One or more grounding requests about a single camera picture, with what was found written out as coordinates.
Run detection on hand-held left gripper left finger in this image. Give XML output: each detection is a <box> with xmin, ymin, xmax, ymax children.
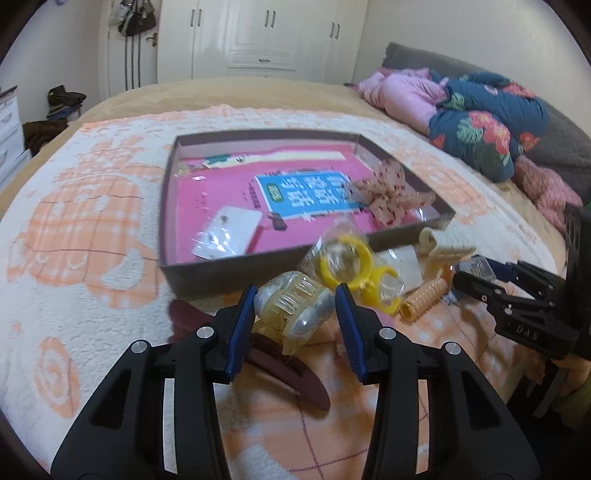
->
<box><xmin>51</xmin><ymin>285</ymin><xmax>258</xmax><ymax>480</ymax></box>

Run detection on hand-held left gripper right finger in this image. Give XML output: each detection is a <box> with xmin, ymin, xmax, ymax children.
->
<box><xmin>335</xmin><ymin>283</ymin><xmax>542</xmax><ymax>480</ymax></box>

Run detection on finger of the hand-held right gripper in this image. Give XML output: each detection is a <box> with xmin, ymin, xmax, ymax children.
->
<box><xmin>487</xmin><ymin>260</ymin><xmax>563</xmax><ymax>302</ymax></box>
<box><xmin>451</xmin><ymin>270</ymin><xmax>514</xmax><ymax>320</ymax></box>

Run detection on small blue jewelry packet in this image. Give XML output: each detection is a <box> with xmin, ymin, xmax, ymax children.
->
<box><xmin>459</xmin><ymin>257</ymin><xmax>502</xmax><ymax>280</ymax></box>

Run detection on yellow ring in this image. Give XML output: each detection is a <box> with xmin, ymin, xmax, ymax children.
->
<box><xmin>362</xmin><ymin>265</ymin><xmax>403</xmax><ymax>315</ymax></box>
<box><xmin>299</xmin><ymin>227</ymin><xmax>374</xmax><ymax>289</ymax></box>

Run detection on clear yellow hair claw clip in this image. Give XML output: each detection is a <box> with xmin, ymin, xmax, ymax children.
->
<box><xmin>253</xmin><ymin>271</ymin><xmax>336</xmax><ymax>357</ymax></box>

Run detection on cream hair claw clip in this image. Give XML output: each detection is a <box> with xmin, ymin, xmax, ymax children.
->
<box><xmin>417</xmin><ymin>227</ymin><xmax>477</xmax><ymax>267</ymax></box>

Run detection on orange ribbed hair roller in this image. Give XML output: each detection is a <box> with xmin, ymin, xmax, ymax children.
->
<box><xmin>398</xmin><ymin>276</ymin><xmax>450</xmax><ymax>322</ymax></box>

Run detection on shallow brown cardboard box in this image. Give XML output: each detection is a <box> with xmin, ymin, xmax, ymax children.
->
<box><xmin>158</xmin><ymin>131</ymin><xmax>456</xmax><ymax>299</ymax></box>

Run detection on maroon hair clip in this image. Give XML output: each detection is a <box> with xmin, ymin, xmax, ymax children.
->
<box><xmin>170</xmin><ymin>299</ymin><xmax>332</xmax><ymax>412</ymax></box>

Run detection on small clear plastic bag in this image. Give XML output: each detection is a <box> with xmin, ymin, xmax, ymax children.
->
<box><xmin>390</xmin><ymin>246</ymin><xmax>424</xmax><ymax>297</ymax></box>

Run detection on pink fuzzy cloth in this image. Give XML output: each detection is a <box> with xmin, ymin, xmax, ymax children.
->
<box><xmin>512</xmin><ymin>156</ymin><xmax>584</xmax><ymax>222</ymax></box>

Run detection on white earring card in bag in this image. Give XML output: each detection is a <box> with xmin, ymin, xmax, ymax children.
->
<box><xmin>191</xmin><ymin>207</ymin><xmax>263</xmax><ymax>262</ymax></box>

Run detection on dotted sheer hair bow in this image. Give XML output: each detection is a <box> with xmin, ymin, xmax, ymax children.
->
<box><xmin>353</xmin><ymin>158</ymin><xmax>438</xmax><ymax>228</ymax></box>

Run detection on blue floral quilt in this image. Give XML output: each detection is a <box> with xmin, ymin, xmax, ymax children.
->
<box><xmin>427</xmin><ymin>69</ymin><xmax>551</xmax><ymax>182</ymax></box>

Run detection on orange plaid fleece blanket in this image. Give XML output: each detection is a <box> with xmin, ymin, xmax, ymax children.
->
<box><xmin>0</xmin><ymin>104</ymin><xmax>570</xmax><ymax>480</ymax></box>

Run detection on pink quilt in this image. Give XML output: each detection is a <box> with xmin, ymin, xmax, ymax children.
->
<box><xmin>357</xmin><ymin>67</ymin><xmax>452</xmax><ymax>129</ymax></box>

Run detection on dark brown cloth heap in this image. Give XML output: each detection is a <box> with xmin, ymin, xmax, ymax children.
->
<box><xmin>22</xmin><ymin>118</ymin><xmax>71</xmax><ymax>158</ymax></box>

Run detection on white door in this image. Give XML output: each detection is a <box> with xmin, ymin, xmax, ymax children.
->
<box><xmin>106</xmin><ymin>0</ymin><xmax>161</xmax><ymax>101</ymax></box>

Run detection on pile of dark clothes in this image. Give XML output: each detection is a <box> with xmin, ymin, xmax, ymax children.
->
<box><xmin>45</xmin><ymin>84</ymin><xmax>88</xmax><ymax>119</ymax></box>

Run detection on white wardrobe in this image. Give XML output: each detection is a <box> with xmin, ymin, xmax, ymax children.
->
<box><xmin>156</xmin><ymin>0</ymin><xmax>371</xmax><ymax>87</ymax></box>

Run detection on white drawer chest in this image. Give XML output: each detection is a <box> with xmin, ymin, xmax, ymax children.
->
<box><xmin>0</xmin><ymin>84</ymin><xmax>34</xmax><ymax>191</ymax></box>

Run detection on hanging bags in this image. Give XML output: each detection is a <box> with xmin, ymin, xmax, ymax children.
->
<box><xmin>117</xmin><ymin>0</ymin><xmax>156</xmax><ymax>38</ymax></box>

